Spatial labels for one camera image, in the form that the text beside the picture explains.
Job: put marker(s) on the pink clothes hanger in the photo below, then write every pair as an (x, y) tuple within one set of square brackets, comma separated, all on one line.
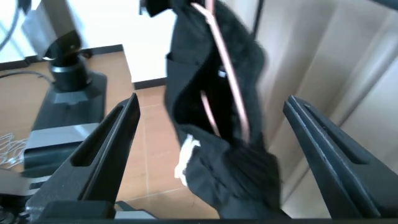
[(230, 71)]

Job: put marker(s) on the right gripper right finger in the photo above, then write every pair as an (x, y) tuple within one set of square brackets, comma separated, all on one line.
[(357, 193)]

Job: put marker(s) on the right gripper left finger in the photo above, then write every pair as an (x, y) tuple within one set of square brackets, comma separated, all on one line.
[(62, 186)]

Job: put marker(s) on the beige curtain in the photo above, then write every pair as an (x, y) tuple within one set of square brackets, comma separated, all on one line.
[(326, 62)]

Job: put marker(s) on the black shorts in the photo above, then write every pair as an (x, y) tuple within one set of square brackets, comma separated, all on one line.
[(192, 77)]

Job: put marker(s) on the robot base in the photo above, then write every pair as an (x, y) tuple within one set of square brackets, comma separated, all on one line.
[(71, 102)]

